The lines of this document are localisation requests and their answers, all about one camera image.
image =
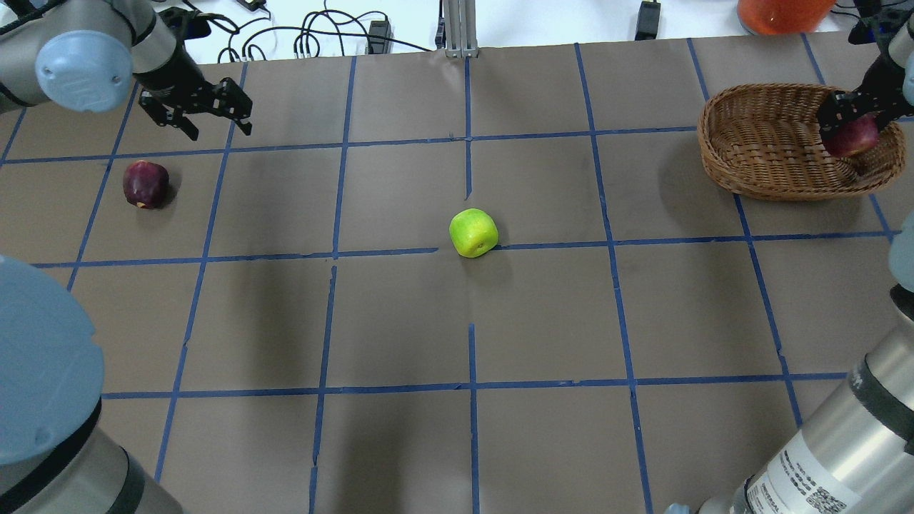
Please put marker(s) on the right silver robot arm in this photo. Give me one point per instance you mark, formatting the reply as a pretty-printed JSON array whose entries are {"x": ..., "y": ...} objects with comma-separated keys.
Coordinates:
[{"x": 854, "y": 454}]

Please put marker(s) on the dark red apple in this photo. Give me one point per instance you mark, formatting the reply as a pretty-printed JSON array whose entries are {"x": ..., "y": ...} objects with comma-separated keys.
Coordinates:
[{"x": 146, "y": 184}]

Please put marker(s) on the aluminium frame post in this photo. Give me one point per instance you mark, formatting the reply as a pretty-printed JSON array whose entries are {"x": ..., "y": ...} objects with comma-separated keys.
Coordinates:
[{"x": 457, "y": 29}]

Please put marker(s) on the black power adapter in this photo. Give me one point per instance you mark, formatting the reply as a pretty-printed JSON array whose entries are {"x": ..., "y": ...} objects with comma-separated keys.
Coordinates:
[{"x": 379, "y": 33}]

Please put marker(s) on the green apple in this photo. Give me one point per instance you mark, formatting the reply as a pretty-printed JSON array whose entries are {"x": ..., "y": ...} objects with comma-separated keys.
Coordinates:
[{"x": 473, "y": 233}]

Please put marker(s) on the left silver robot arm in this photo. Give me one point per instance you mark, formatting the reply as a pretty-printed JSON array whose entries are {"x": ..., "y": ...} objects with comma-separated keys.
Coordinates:
[{"x": 86, "y": 56}]

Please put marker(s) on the light red striped apple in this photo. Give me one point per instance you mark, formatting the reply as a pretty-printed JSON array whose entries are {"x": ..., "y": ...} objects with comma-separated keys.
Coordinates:
[{"x": 854, "y": 138}]

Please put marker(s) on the woven wicker basket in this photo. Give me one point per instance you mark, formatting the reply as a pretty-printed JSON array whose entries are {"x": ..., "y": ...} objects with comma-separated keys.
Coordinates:
[{"x": 763, "y": 141}]

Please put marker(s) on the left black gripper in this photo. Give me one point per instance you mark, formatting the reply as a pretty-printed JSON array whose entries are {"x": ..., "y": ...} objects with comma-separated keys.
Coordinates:
[{"x": 173, "y": 76}]

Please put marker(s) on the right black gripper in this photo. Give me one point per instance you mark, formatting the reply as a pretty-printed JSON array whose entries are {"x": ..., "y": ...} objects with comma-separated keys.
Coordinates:
[{"x": 877, "y": 93}]

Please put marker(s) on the orange round object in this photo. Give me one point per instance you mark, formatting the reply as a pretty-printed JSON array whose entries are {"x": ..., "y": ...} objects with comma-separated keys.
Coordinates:
[{"x": 782, "y": 17}]

